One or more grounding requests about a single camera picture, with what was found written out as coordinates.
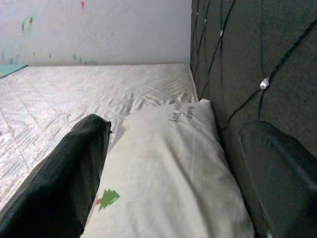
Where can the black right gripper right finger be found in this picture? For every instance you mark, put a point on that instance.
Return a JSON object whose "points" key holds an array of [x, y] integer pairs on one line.
{"points": [[287, 183]]}

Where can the white quilted mattress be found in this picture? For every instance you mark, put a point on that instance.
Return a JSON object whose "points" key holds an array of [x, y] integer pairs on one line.
{"points": [[74, 94]]}

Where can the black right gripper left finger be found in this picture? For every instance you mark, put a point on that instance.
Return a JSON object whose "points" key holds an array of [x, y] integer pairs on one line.
{"points": [[57, 181]]}

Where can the black tufted headboard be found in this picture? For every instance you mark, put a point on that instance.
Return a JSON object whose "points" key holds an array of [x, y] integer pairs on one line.
{"points": [[247, 62]]}

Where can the teal blanket with dotted shapes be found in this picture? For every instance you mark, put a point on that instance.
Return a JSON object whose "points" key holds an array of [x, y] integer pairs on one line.
{"points": [[10, 70]]}

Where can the white pillow with green tree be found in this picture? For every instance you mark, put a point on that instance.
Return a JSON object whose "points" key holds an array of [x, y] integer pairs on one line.
{"points": [[173, 173]]}

